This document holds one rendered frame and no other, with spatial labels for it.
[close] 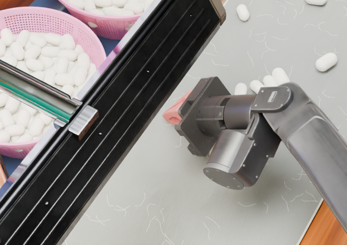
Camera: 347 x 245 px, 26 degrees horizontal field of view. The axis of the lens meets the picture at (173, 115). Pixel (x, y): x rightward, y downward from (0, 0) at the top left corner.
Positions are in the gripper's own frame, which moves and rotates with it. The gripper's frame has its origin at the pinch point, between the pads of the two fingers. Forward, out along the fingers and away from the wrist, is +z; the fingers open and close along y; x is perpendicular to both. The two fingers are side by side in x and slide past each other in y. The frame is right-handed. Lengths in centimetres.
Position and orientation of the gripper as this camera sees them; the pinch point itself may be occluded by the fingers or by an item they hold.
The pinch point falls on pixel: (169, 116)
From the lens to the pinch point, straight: 112.8
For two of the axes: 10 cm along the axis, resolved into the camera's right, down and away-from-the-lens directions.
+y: -5.2, 7.2, -4.5
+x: 5.6, 6.9, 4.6
